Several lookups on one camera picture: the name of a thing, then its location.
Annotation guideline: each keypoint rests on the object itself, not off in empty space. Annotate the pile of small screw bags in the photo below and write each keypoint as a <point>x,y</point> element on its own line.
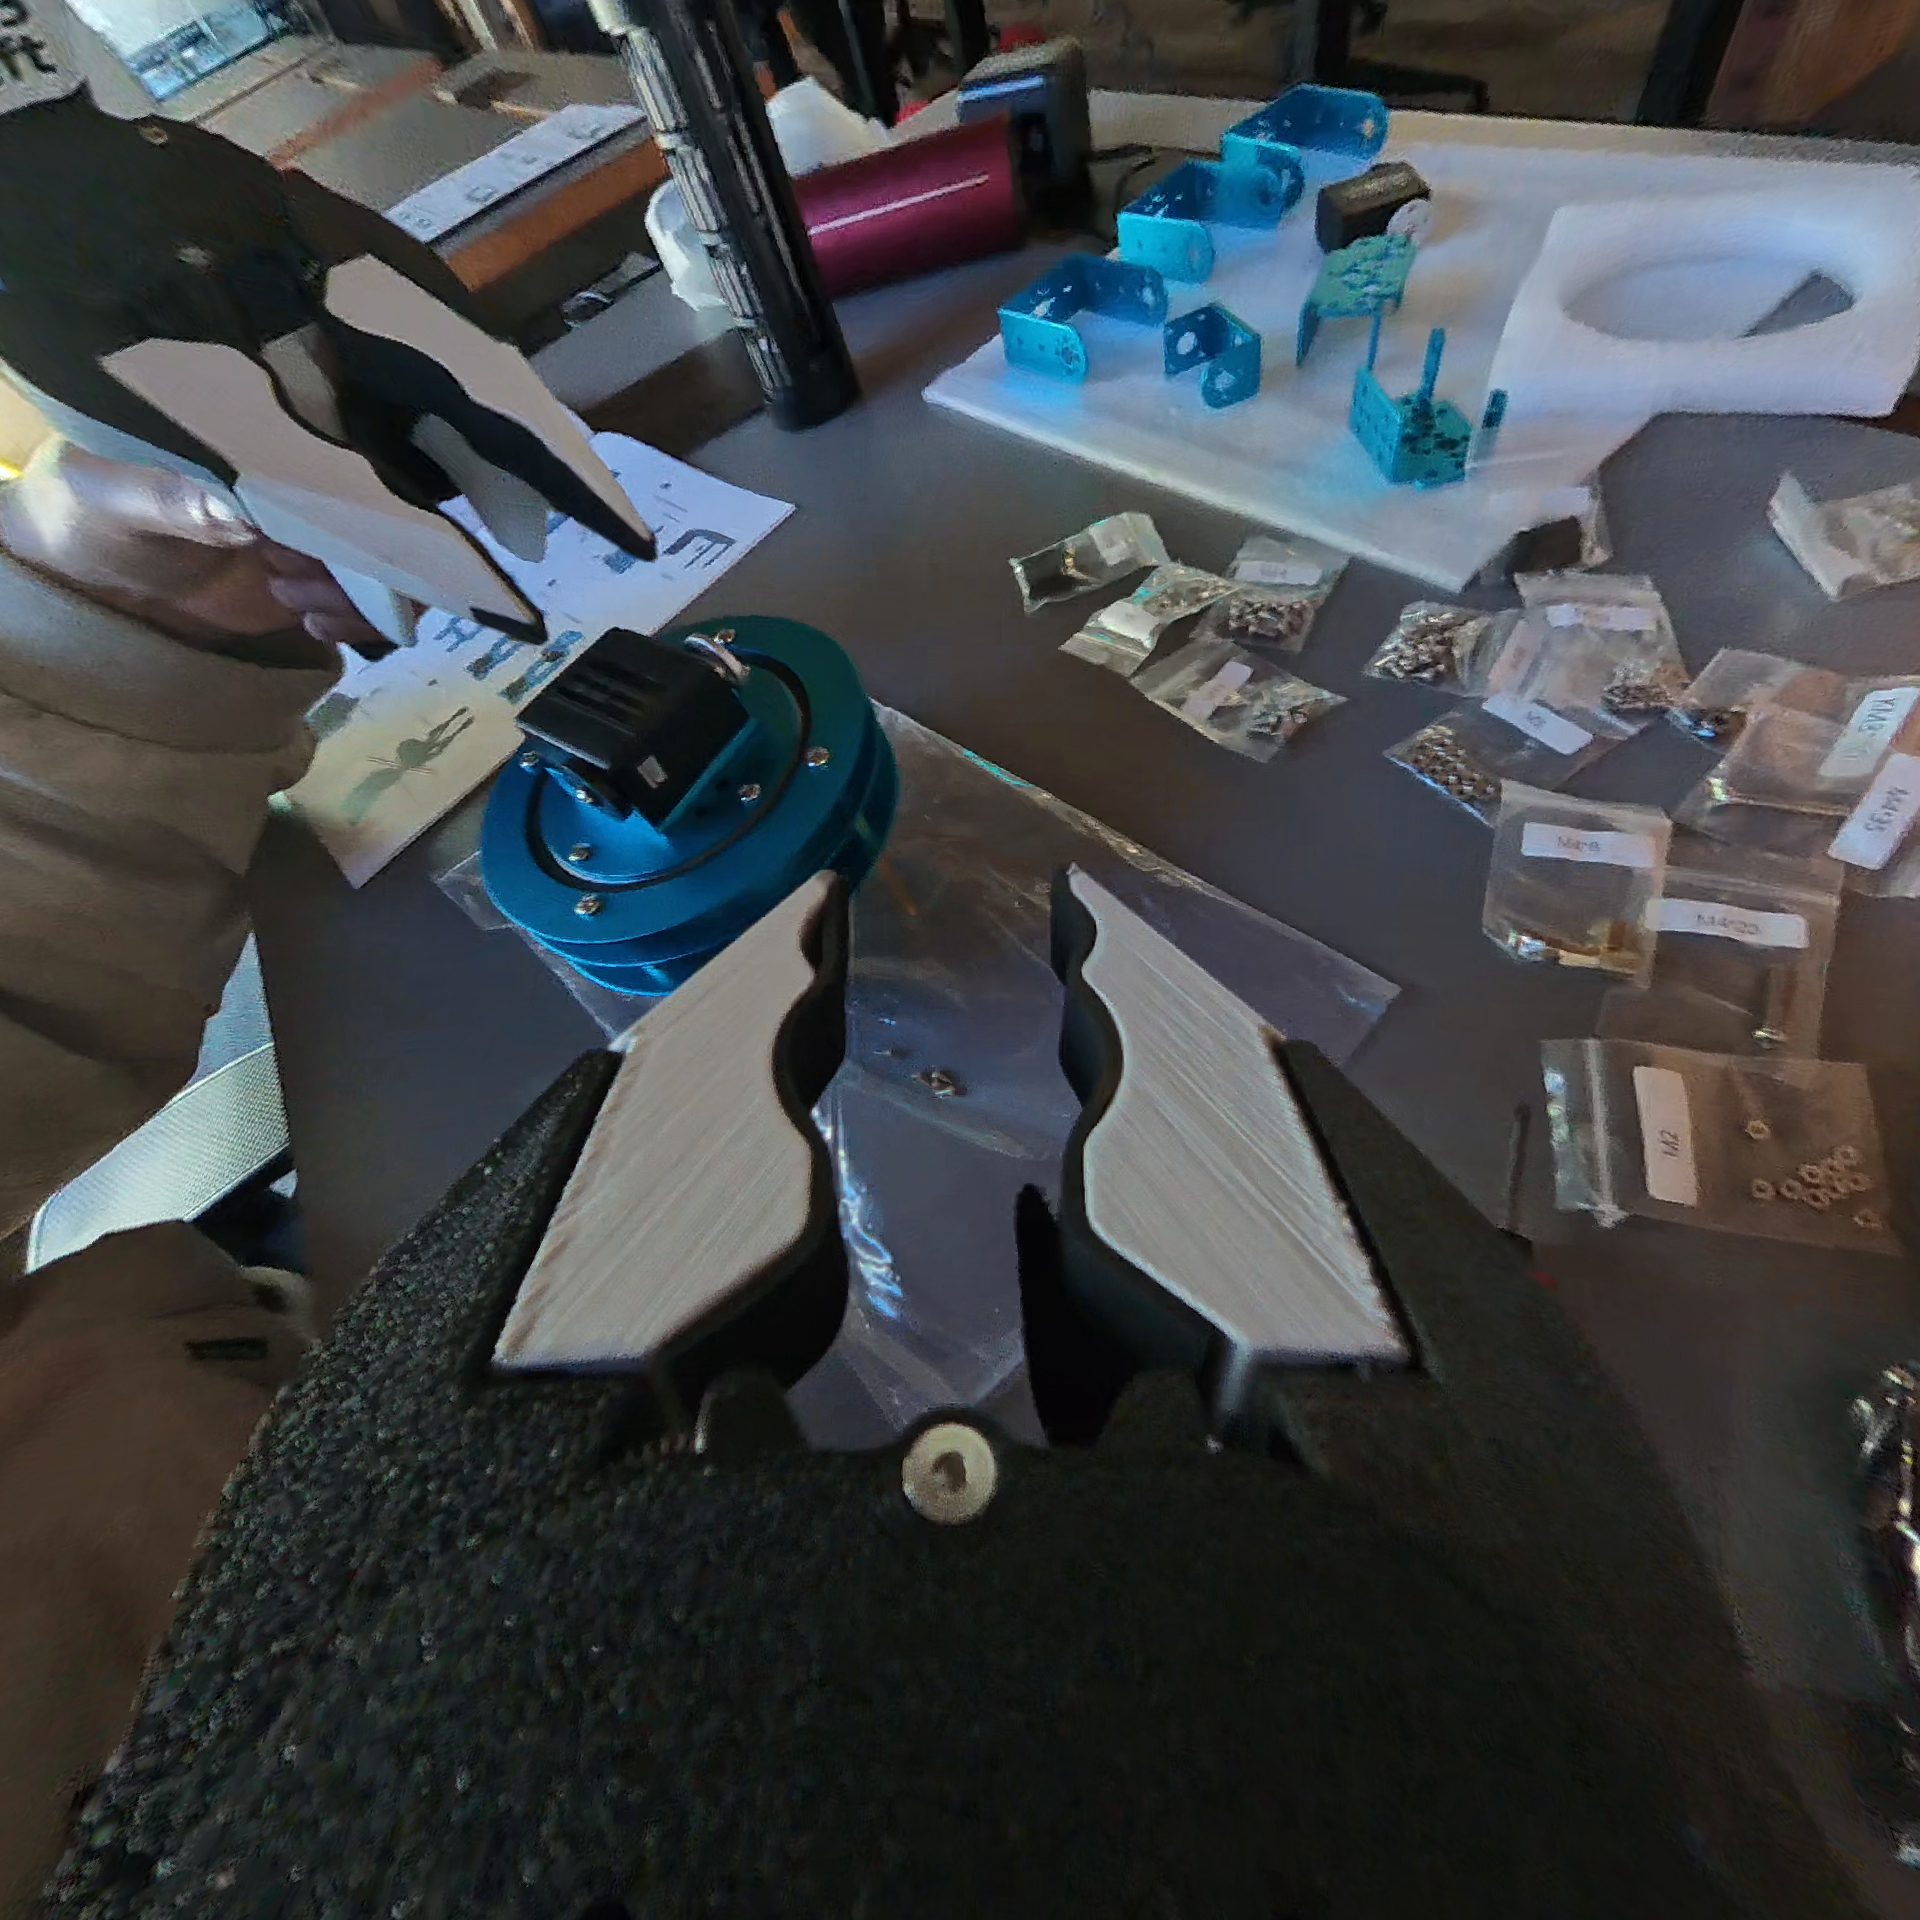
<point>1591,871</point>

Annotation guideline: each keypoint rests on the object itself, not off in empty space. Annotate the dark grey desk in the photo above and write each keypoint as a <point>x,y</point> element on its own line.
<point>931,495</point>

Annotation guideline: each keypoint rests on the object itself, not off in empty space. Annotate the large clear plastic bag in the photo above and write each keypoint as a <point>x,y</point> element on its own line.
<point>960,959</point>

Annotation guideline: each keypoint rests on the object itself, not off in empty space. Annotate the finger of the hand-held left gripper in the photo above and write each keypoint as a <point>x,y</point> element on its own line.
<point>285,450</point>
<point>405,308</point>

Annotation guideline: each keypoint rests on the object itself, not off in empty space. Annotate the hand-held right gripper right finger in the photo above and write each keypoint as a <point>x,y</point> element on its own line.
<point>1246,1201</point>

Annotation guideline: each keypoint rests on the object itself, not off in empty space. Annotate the brown side table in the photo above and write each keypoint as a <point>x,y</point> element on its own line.
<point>376,196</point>

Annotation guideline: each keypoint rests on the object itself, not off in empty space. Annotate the white foam sheet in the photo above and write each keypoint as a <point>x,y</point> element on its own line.
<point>1351,509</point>

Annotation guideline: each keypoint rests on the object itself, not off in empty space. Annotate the black servo motor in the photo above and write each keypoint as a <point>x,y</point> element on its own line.
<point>630,720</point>

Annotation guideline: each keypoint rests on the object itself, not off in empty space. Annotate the set of blue metal brackets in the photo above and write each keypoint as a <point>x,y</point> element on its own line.
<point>1080,323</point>

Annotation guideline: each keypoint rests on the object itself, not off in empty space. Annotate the red screwdriver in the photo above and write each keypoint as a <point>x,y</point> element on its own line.
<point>916,203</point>

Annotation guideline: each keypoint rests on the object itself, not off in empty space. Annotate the person's left hand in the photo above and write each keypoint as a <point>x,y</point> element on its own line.
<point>136,555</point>

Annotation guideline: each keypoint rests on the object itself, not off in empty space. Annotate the black ribbed column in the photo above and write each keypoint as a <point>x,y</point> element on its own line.
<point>752,225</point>

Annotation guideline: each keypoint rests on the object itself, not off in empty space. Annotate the white foam insert with cutout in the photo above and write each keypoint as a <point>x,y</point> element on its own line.
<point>1591,330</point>

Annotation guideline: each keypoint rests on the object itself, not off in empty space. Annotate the black servo with white horn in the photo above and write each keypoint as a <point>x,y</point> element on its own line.
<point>1359,211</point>

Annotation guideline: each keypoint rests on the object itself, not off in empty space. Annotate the person's beige jacket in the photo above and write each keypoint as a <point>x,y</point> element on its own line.
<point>136,1500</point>

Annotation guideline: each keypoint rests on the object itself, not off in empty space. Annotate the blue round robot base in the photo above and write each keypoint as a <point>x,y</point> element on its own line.
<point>556,900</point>

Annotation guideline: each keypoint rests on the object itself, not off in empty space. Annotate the black box device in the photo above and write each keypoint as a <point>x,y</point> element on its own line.
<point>1036,120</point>

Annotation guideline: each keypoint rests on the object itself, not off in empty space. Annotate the printed instruction sheet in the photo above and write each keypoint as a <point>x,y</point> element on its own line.
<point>706,526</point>

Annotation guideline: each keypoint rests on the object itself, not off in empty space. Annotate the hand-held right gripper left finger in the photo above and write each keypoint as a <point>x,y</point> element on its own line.
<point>676,1201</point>

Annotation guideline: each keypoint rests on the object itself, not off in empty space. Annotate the person's left forearm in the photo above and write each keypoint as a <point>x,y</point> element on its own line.
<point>121,839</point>

